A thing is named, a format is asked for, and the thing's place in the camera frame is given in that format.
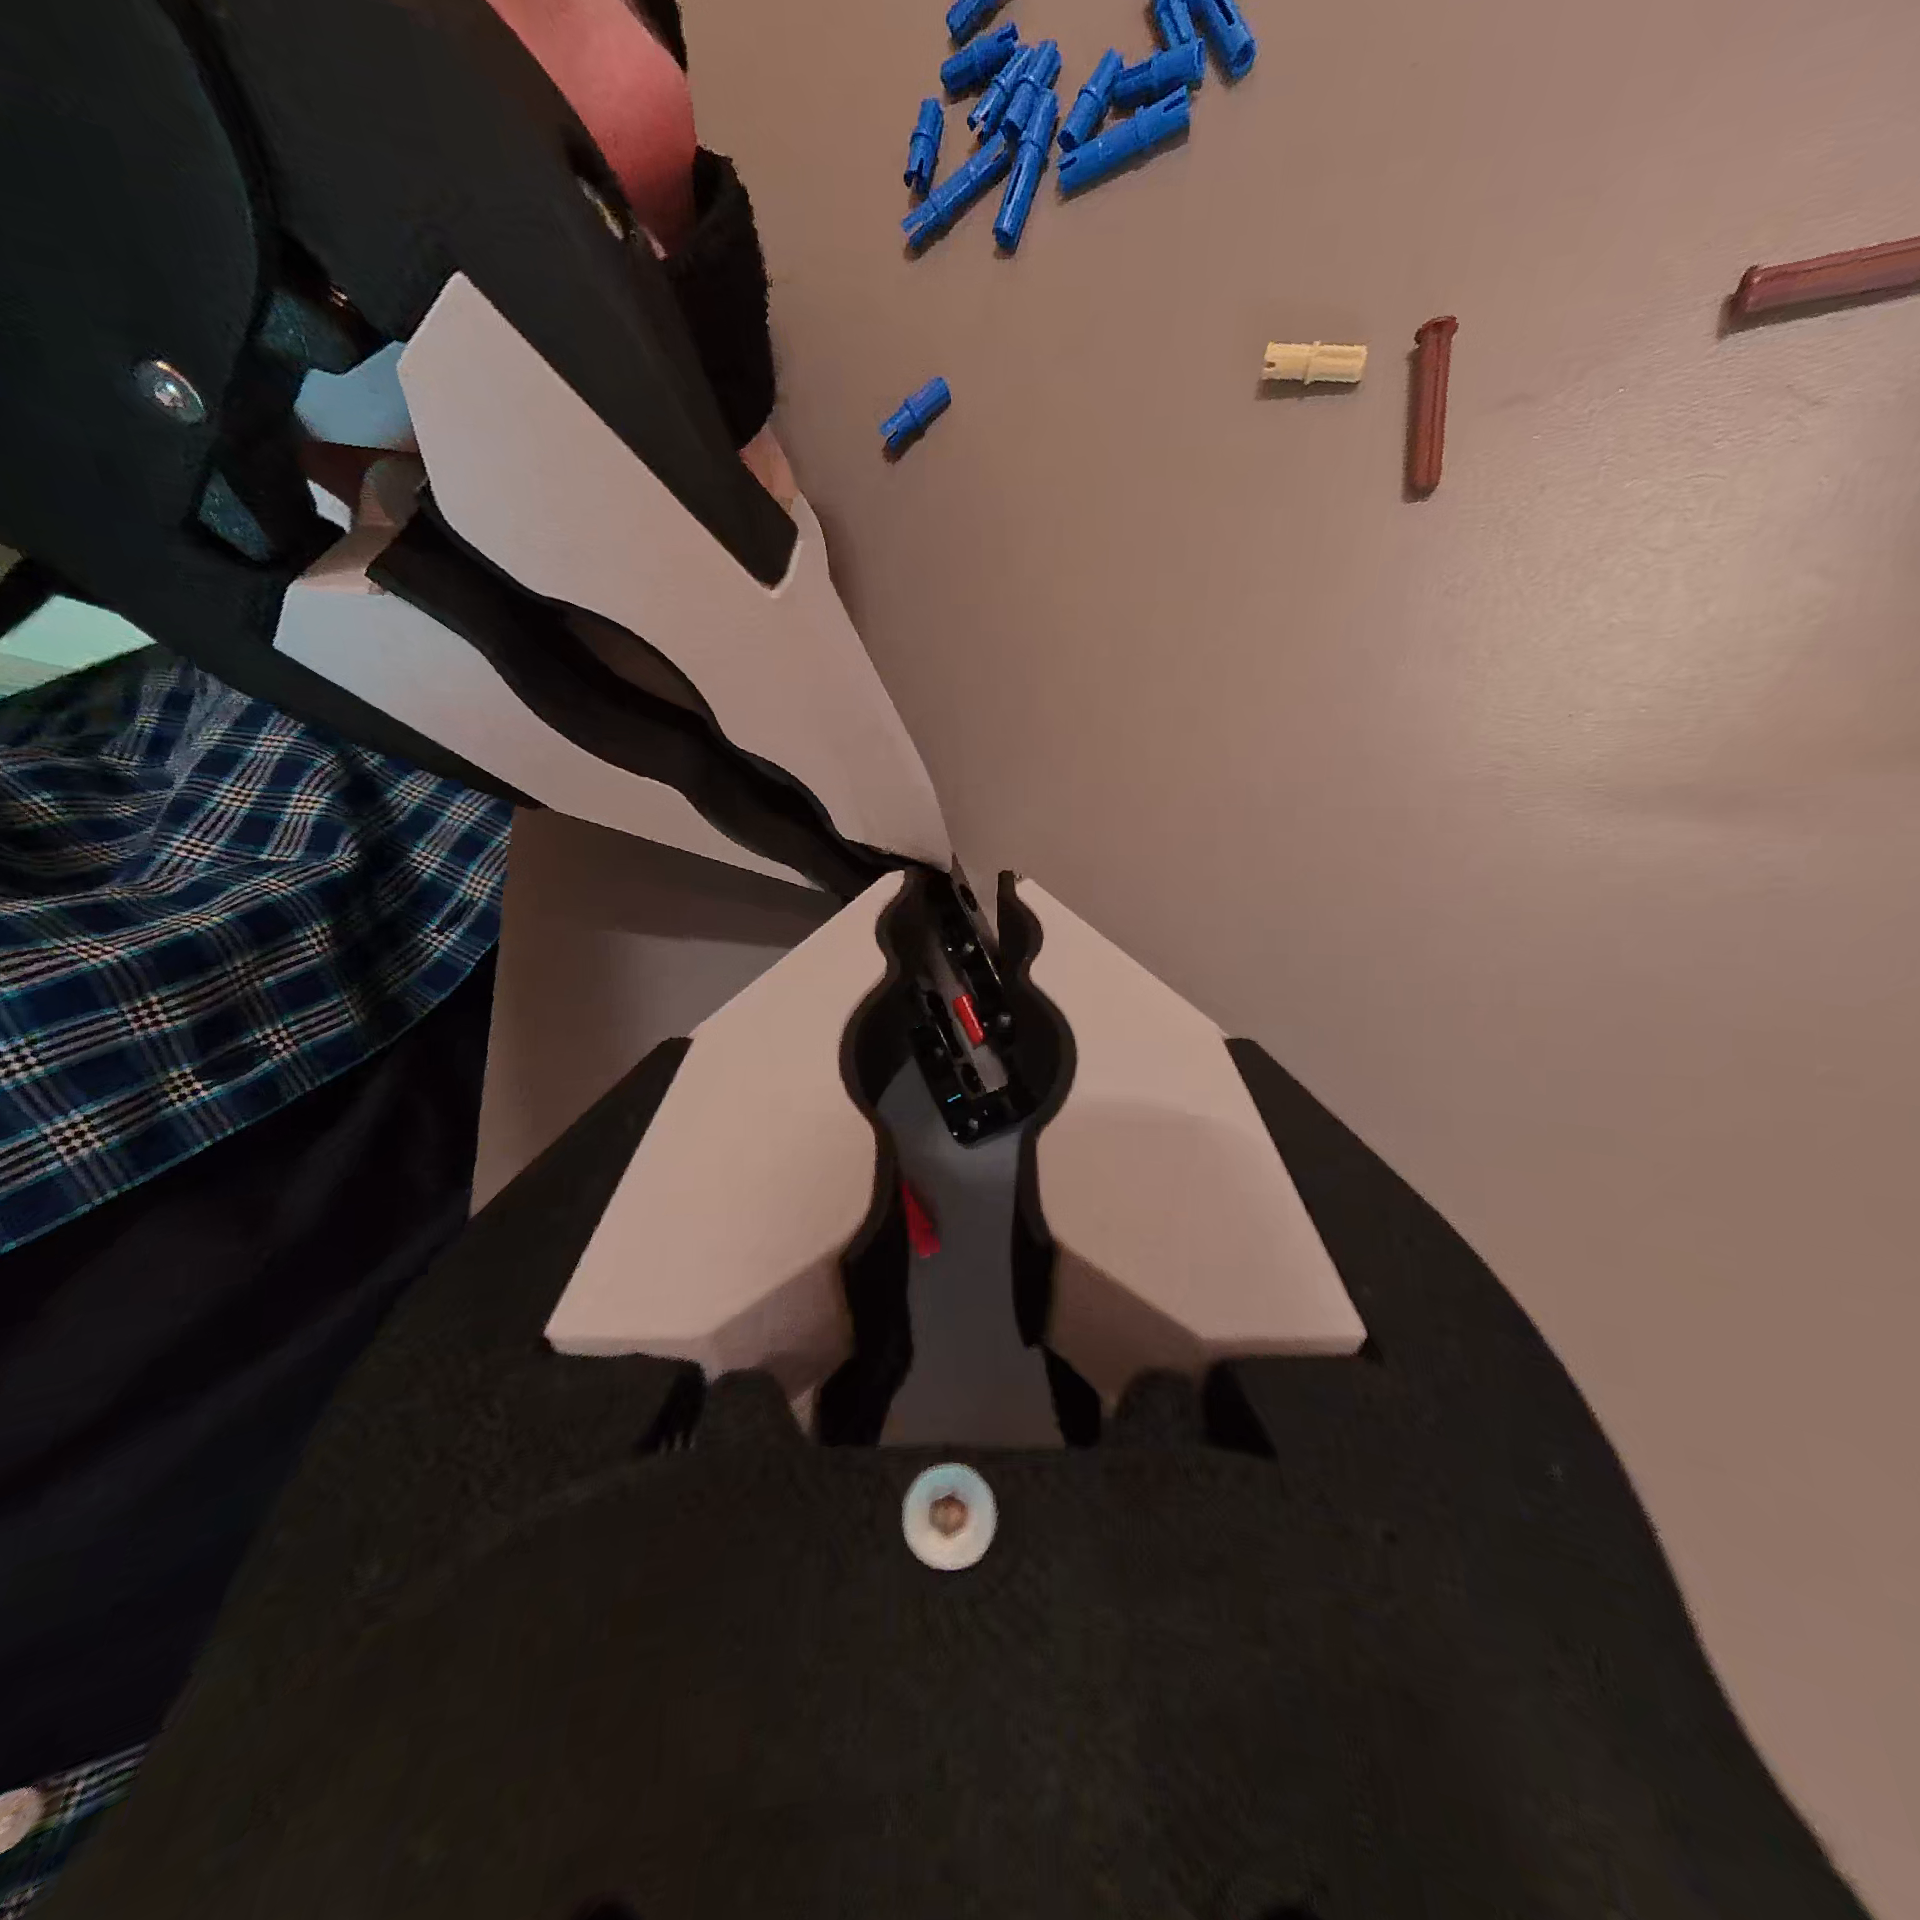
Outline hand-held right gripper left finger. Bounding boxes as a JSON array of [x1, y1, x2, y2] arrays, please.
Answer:
[[543, 873, 916, 1449]]

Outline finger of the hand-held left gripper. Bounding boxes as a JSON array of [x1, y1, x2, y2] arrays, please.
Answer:
[[274, 345, 903, 895], [399, 271, 960, 875]]

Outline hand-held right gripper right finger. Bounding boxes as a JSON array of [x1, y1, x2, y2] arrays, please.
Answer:
[[996, 873, 1369, 1449]]

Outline black lego frame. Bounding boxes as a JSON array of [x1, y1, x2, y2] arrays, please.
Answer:
[[895, 870, 1040, 1150]]

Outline person's left hand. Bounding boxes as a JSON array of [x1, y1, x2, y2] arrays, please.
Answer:
[[490, 0, 824, 510]]

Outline pile of blue pins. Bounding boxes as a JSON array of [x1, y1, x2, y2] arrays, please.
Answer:
[[901, 0, 1260, 253]]

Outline short brown axle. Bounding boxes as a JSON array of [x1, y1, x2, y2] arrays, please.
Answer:
[[1405, 316, 1461, 497]]

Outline long brown axle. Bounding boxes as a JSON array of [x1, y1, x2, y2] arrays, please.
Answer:
[[1726, 238, 1920, 324]]

